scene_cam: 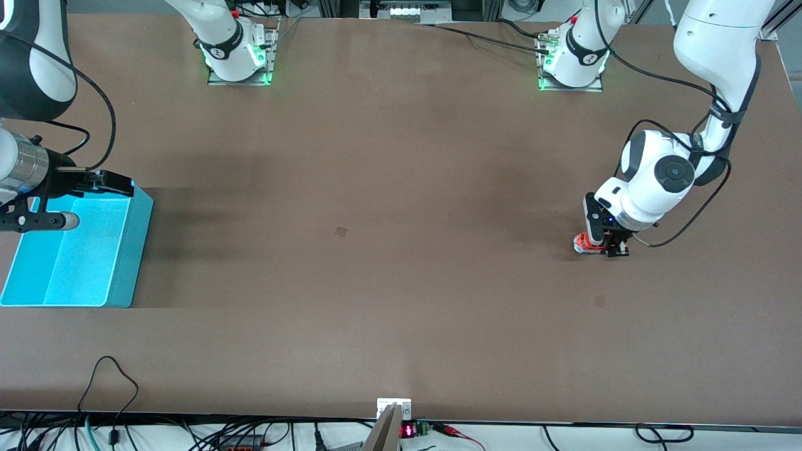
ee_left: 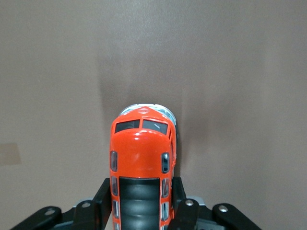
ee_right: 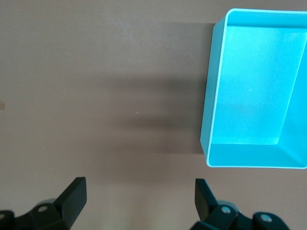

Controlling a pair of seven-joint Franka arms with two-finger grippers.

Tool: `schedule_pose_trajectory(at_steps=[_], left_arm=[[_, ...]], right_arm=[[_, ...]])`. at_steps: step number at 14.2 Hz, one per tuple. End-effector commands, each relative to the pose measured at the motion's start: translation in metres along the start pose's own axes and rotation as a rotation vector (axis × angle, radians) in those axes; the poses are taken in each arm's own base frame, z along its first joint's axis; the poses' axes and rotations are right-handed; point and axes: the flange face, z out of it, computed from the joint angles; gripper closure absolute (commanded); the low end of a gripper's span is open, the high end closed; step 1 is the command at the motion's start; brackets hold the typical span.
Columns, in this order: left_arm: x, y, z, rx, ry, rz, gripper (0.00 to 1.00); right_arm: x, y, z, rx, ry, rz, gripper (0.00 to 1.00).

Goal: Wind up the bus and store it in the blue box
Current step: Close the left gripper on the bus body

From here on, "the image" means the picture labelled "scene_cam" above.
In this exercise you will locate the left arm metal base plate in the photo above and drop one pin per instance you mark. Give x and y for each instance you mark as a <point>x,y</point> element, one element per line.
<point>595,86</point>

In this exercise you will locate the grey metal bar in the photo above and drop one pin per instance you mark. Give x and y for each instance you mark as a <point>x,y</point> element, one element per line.
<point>385,435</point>

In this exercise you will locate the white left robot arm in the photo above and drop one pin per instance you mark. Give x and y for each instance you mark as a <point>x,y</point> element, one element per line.
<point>720,37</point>

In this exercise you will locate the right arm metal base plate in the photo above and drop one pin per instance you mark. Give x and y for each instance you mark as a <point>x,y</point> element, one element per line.
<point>270,50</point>

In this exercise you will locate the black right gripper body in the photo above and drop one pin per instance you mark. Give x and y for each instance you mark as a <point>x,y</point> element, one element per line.
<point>64,180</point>

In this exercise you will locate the white lit device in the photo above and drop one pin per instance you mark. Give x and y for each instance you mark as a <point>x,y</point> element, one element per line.
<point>410,11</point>

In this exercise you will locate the black power strip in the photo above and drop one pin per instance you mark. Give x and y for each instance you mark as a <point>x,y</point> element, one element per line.
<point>238,447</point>

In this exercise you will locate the orange toy bus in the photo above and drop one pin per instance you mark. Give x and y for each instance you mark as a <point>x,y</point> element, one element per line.
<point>583,243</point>

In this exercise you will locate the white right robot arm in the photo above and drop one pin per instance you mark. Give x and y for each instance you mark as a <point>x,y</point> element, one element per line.
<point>50,69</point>

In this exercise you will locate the aluminium frame structure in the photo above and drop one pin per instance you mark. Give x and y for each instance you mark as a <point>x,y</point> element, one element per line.
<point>338,7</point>

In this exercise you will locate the blue plastic box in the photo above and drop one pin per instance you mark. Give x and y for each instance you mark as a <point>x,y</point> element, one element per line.
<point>81,263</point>

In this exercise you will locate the red display circuit module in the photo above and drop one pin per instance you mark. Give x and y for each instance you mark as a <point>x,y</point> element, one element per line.
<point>408,431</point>

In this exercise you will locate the white mounting bracket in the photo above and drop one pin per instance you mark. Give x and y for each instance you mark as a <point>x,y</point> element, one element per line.
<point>385,404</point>

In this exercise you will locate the metal corner bracket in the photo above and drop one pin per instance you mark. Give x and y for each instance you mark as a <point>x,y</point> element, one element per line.
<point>767,32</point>

